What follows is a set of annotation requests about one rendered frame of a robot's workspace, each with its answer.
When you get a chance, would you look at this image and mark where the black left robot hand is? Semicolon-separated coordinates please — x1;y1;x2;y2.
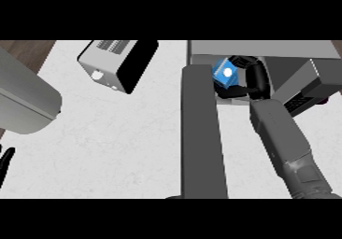
0;143;16;198

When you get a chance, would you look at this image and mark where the blue milk carton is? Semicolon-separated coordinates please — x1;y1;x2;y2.
210;58;238;88

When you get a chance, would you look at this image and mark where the dark grey microwave door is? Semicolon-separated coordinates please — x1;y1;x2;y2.
179;63;230;200

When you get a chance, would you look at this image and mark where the grey microwave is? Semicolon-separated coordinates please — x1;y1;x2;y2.
185;40;342;118

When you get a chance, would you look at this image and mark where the pale grey rounded appliance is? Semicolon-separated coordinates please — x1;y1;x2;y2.
0;42;63;135

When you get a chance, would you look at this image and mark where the white and black toaster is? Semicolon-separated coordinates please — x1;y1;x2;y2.
75;40;160;95

